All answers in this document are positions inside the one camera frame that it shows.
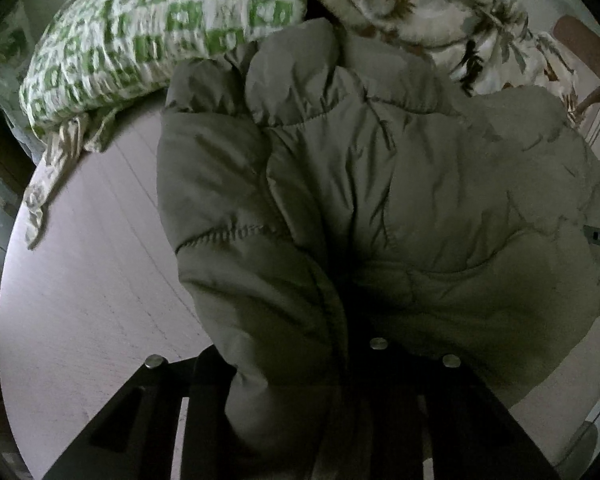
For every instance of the wooden chair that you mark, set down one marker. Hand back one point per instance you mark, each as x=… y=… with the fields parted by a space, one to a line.
x=587 y=55

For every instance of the leaf print blanket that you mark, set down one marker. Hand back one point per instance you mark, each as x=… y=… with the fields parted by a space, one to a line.
x=430 y=15

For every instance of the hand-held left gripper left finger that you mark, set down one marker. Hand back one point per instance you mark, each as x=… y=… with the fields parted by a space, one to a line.
x=205 y=377

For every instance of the grey-green puffer jacket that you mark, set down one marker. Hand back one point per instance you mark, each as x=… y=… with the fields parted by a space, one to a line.
x=370 y=200

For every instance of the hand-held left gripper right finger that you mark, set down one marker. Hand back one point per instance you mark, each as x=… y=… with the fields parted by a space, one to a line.
x=380 y=390

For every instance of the green and white patterned pillow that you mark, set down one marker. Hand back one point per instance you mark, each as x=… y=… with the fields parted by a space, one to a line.
x=145 y=35

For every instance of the leaf print pillow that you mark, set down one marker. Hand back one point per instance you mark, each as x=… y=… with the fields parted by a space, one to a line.
x=55 y=170

